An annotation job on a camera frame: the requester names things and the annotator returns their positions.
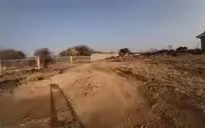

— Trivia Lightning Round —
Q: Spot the dark tree line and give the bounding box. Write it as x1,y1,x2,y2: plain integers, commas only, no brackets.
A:
0,49,27,62

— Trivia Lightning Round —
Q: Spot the group of trees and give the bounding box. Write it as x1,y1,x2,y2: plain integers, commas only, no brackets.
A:
59,45,95,57

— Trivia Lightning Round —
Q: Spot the wire fence with pale posts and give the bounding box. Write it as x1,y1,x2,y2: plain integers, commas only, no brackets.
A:
0,54,93,77

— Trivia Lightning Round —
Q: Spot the dark bush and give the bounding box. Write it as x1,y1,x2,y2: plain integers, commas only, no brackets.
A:
117,47,132,57

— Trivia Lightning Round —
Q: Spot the row of dark bushes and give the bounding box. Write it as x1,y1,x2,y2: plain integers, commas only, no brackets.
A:
139,45,203,56

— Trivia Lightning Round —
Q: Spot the sandy dirt track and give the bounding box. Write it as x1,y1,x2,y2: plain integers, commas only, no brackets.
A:
0,59,164,128

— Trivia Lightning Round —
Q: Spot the dry grass ground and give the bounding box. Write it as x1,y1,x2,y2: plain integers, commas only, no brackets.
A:
104,51,205,128

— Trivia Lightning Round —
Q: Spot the bare bush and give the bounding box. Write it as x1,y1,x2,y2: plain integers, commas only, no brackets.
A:
33,47,54,68

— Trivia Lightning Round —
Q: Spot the pale low wall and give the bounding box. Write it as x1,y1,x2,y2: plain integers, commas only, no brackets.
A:
90,53,120,62

